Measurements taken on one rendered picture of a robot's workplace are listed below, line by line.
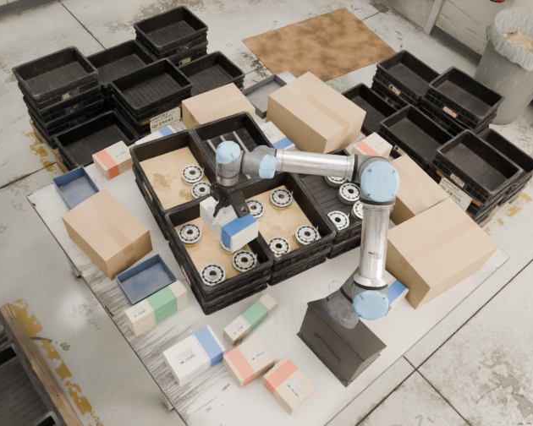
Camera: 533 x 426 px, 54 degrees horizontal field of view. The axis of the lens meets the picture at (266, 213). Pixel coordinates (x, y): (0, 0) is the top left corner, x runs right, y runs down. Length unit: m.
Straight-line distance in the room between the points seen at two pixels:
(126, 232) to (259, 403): 0.86
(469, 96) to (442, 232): 1.54
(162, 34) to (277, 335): 2.33
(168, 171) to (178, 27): 1.61
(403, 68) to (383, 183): 2.37
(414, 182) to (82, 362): 1.88
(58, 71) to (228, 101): 1.25
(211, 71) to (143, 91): 0.54
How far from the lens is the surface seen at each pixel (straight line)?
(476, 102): 3.72
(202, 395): 2.09
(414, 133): 3.52
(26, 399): 2.54
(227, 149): 1.69
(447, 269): 2.28
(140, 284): 2.28
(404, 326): 2.32
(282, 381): 2.04
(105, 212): 2.31
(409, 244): 2.28
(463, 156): 3.34
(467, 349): 3.22
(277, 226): 2.28
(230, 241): 1.89
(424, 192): 2.54
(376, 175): 1.67
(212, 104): 2.72
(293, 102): 2.71
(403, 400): 2.98
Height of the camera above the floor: 2.70
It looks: 54 degrees down
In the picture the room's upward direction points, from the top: 9 degrees clockwise
